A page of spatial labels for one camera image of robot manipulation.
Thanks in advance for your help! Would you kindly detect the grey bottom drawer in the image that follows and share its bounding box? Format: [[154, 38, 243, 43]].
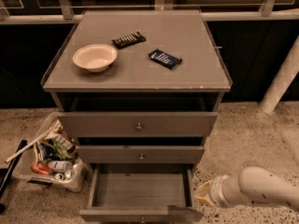
[[79, 164, 203, 224]]

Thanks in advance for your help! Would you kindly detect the grey drawer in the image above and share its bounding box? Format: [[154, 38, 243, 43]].
[[79, 164, 203, 224], [77, 146, 204, 164], [58, 112, 218, 137]]

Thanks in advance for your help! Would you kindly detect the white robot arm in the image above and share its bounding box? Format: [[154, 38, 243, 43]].
[[194, 167, 299, 212]]

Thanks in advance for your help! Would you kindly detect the grey middle drawer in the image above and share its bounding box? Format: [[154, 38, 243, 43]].
[[77, 146, 204, 164]]

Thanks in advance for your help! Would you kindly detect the grey drawer cabinet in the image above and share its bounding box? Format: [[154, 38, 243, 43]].
[[40, 9, 234, 173]]

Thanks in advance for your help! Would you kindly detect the grey top drawer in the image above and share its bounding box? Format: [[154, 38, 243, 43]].
[[58, 112, 218, 137]]

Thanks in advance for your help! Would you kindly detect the blue snack packet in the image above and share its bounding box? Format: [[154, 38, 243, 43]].
[[149, 49, 182, 70]]

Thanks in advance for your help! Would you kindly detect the green snack bag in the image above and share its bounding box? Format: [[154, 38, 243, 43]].
[[53, 140, 77, 161]]

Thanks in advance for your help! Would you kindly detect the silver can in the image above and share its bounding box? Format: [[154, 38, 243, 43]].
[[47, 161, 72, 173]]

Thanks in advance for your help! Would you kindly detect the clear plastic bin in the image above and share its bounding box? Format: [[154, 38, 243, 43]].
[[13, 112, 88, 192]]

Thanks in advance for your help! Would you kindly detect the white stick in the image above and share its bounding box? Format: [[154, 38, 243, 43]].
[[5, 128, 53, 163]]

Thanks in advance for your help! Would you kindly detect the red can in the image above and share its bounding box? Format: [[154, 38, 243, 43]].
[[31, 162, 52, 175]]

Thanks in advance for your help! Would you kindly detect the dark striped snack bar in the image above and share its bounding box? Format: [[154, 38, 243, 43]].
[[112, 32, 146, 49]]

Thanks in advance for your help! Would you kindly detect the white paper bowl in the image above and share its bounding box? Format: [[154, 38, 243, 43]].
[[72, 44, 118, 73]]

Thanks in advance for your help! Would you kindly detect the black bar on floor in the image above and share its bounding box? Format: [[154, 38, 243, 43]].
[[0, 139, 28, 215]]

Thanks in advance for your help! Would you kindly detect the white diagonal post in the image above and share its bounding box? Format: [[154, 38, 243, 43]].
[[259, 36, 299, 114]]

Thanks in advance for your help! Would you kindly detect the white window frame rail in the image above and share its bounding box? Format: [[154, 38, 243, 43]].
[[0, 0, 299, 24]]

